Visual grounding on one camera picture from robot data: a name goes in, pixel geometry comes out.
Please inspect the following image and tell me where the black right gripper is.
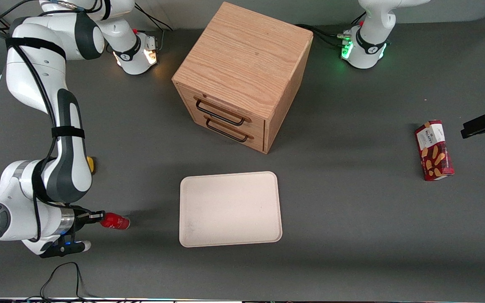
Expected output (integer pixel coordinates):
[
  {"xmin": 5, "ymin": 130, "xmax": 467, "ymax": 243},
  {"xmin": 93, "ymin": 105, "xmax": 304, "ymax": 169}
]
[{"xmin": 72, "ymin": 206, "xmax": 105, "ymax": 239}]

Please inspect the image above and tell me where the red coke bottle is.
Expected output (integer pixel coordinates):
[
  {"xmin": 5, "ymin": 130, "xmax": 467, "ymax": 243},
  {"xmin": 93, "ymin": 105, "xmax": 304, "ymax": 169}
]
[{"xmin": 100, "ymin": 213, "xmax": 131, "ymax": 231}]

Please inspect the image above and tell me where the beige plastic tray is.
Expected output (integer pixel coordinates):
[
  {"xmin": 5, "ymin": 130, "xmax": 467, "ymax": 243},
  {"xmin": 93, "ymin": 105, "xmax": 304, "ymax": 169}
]
[{"xmin": 179, "ymin": 171, "xmax": 283, "ymax": 248}]

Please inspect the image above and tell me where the red cookie box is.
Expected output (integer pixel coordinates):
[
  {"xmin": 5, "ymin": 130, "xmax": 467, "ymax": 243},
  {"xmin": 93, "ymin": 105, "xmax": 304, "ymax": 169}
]
[{"xmin": 414, "ymin": 120, "xmax": 455, "ymax": 182}]

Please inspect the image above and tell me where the wooden drawer cabinet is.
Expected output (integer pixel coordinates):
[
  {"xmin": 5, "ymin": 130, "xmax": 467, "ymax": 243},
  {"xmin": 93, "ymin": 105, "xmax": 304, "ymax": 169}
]
[{"xmin": 172, "ymin": 1, "xmax": 314, "ymax": 154}]

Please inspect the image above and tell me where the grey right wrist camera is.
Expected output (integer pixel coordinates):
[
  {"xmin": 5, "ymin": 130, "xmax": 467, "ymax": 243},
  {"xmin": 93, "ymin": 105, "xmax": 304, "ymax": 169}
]
[{"xmin": 40, "ymin": 240, "xmax": 92, "ymax": 258}]

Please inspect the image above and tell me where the thin black table cable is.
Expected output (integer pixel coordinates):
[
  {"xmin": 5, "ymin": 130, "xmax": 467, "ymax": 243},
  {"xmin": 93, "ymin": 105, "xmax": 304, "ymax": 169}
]
[{"xmin": 40, "ymin": 262, "xmax": 102, "ymax": 301}]

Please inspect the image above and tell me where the short black drawer handle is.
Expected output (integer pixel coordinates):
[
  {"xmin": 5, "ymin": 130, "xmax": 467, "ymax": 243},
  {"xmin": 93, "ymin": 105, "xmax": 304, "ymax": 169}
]
[{"xmin": 205, "ymin": 118, "xmax": 250, "ymax": 143}]

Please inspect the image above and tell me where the wooden drawer with short handle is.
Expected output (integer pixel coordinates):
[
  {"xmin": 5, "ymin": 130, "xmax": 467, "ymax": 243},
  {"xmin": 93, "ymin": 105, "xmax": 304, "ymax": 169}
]
[{"xmin": 190, "ymin": 113, "xmax": 266, "ymax": 153}]

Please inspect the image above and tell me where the long black drawer handle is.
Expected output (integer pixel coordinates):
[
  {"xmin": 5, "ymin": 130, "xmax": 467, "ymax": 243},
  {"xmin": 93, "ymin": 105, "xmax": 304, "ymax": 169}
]
[{"xmin": 195, "ymin": 98, "xmax": 246, "ymax": 127}]

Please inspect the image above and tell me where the wooden drawer with long handle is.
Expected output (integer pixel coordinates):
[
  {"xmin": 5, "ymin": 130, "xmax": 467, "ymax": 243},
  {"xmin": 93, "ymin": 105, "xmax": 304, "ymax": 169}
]
[{"xmin": 179, "ymin": 86, "xmax": 266, "ymax": 136}]

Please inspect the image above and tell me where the black left base cable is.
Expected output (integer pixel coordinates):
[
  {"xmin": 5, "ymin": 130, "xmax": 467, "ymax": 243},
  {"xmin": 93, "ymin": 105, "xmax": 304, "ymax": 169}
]
[{"xmin": 295, "ymin": 23, "xmax": 352, "ymax": 48}]

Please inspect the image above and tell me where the black base cable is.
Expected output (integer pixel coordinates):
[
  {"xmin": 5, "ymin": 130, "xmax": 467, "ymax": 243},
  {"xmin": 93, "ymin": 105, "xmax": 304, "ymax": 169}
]
[
  {"xmin": 134, "ymin": 3, "xmax": 175, "ymax": 32},
  {"xmin": 295, "ymin": 23, "xmax": 352, "ymax": 48}
]

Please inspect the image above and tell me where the black right base cable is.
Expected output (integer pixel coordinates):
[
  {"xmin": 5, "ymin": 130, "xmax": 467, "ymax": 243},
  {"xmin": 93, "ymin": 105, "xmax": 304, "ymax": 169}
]
[{"xmin": 134, "ymin": 3, "xmax": 175, "ymax": 32}]

